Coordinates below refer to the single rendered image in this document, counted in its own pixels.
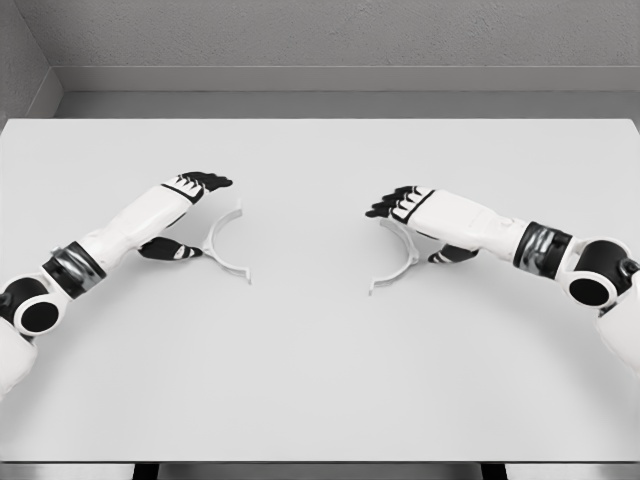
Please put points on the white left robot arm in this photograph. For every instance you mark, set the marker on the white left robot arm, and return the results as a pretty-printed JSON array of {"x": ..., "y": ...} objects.
[{"x": 95, "y": 240}]

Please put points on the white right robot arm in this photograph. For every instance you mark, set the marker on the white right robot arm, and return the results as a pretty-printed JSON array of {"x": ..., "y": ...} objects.
[{"x": 545, "y": 245}]

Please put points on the white half-round pipe clamp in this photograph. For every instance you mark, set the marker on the white half-round pipe clamp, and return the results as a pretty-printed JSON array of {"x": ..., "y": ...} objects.
[
  {"x": 214, "y": 247},
  {"x": 407, "y": 255}
]

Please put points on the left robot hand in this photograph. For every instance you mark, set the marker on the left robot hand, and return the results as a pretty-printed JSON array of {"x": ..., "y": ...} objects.
[{"x": 165, "y": 205}]

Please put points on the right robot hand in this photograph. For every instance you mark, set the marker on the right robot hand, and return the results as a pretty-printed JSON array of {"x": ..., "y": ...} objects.
[{"x": 450, "y": 215}]

